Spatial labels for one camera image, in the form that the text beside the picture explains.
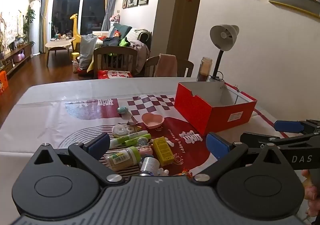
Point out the wall poster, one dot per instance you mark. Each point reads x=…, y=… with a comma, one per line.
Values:
x=10, y=27

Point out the brown wooden door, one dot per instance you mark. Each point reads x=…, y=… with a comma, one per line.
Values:
x=185, y=22

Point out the small pink doll figure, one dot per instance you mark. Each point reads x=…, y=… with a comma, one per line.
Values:
x=145, y=151

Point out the wooden coffee table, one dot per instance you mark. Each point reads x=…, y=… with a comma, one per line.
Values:
x=60, y=44

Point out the yellow giraffe toy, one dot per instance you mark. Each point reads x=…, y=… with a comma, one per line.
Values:
x=76, y=29

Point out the small yellow box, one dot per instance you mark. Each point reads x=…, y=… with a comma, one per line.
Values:
x=162, y=151

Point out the toothpick jar green lid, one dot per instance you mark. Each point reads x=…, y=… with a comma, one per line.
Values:
x=120, y=160

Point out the clear jar silver lid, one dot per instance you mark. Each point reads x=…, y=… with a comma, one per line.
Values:
x=149, y=166

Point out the plastic bottle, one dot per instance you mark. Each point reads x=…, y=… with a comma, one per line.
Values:
x=75, y=67

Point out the small yellow stool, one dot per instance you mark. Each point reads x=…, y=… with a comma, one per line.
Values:
x=75, y=56

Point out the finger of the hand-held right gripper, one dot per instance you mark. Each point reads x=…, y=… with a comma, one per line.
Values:
x=260, y=138
x=287, y=126

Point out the lime green highlighter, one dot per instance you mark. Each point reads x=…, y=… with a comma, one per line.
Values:
x=135, y=141

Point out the clear correction tape dispenser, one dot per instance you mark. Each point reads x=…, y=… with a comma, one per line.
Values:
x=120, y=130

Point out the white standing air conditioner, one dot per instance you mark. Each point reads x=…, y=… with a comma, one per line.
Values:
x=35, y=27

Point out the white sofa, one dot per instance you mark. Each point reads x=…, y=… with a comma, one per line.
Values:
x=140, y=34

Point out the red binder clip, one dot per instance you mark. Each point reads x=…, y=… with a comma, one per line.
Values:
x=132, y=123

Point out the dark green pillow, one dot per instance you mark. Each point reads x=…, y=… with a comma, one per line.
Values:
x=122, y=31

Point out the pink plush toy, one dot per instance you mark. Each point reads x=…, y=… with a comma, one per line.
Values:
x=115, y=18

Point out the pink heart-shaped bowl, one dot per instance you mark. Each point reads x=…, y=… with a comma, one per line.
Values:
x=152, y=121

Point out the glass sliding door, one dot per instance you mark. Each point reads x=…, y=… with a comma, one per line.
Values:
x=75, y=7

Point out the grey padded jacket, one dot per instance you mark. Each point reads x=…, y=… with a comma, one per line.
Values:
x=140, y=52

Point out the green potted plant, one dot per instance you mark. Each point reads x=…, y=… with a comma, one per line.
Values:
x=30, y=17

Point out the glass bottle brown contents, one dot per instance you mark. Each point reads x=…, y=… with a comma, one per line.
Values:
x=204, y=69

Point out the white highlighter green cap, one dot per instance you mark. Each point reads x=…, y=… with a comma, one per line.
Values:
x=117, y=141

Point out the translucent plastic bag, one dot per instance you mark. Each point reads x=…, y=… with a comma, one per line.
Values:
x=87, y=49

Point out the small white toy figure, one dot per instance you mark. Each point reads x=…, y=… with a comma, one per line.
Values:
x=162, y=172

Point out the wooden slatted chair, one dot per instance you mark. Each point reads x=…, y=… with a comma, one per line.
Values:
x=115, y=51

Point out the grey yellow curtain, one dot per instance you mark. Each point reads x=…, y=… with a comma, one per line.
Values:
x=45, y=14
x=111, y=2

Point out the orange cardboard box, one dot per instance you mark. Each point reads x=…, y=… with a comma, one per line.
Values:
x=3, y=82

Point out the person's right hand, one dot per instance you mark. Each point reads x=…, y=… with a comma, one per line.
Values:
x=311, y=191

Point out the red printed cushion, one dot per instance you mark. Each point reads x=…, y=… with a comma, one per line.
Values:
x=115, y=74

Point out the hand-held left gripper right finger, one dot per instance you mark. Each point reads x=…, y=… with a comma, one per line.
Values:
x=216, y=146

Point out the grey desk lamp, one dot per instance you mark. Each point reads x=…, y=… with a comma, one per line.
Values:
x=225, y=37

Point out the pink towel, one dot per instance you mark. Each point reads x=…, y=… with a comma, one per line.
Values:
x=166, y=64

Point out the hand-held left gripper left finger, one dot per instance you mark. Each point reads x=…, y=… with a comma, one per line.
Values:
x=100, y=143

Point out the red cardboard box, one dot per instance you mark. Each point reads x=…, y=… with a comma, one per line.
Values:
x=200, y=112

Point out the wooden tv cabinet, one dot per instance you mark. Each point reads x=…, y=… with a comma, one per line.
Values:
x=17, y=56

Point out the purple kettlebell toy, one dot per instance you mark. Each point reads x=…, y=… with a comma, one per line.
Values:
x=18, y=57

